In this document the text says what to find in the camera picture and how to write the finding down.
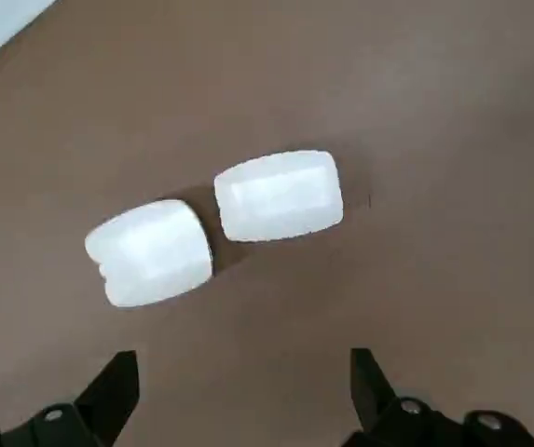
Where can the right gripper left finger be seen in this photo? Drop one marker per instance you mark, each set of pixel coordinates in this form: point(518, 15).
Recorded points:
point(89, 419)

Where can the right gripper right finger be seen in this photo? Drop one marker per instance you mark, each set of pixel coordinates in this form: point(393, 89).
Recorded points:
point(387, 423)

